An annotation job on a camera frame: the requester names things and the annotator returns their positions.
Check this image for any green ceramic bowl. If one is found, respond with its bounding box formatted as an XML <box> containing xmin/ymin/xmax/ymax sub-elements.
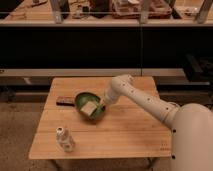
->
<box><xmin>74</xmin><ymin>92</ymin><xmax>105</xmax><ymax>121</ymax></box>

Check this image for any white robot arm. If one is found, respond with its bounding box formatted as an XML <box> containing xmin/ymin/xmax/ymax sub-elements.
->
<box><xmin>103</xmin><ymin>74</ymin><xmax>213</xmax><ymax>171</ymax></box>

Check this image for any pale sponge in bowl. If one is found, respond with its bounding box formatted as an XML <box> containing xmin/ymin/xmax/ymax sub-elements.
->
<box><xmin>80</xmin><ymin>101</ymin><xmax>97</xmax><ymax>116</ymax></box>

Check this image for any wooden folding table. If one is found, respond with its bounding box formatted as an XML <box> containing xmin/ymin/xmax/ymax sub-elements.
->
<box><xmin>29</xmin><ymin>77</ymin><xmax>171</xmax><ymax>161</ymax></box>

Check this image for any brown rectangular snack bar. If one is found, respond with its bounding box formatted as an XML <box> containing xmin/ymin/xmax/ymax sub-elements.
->
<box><xmin>56</xmin><ymin>97</ymin><xmax>75</xmax><ymax>106</ymax></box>

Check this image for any long grey shelf bench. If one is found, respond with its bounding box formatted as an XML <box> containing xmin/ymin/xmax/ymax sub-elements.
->
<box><xmin>0</xmin><ymin>68</ymin><xmax>211</xmax><ymax>86</ymax></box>

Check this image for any black box at right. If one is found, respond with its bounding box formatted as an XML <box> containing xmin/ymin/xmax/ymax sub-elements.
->
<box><xmin>183</xmin><ymin>54</ymin><xmax>213</xmax><ymax>82</ymax></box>

